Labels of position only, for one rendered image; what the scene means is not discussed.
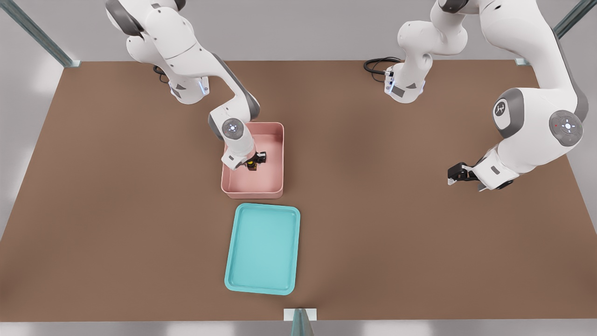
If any silver frame post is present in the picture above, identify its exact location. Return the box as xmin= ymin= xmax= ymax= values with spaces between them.
xmin=0 ymin=0 xmax=81 ymax=69
xmin=283 ymin=308 xmax=318 ymax=336
xmin=515 ymin=0 xmax=597 ymax=66

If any pale blue-green tray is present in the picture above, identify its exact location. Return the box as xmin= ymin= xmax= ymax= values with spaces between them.
xmin=224 ymin=203 xmax=301 ymax=296

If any pink plastic box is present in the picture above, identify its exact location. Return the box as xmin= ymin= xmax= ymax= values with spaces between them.
xmin=221 ymin=122 xmax=285 ymax=200

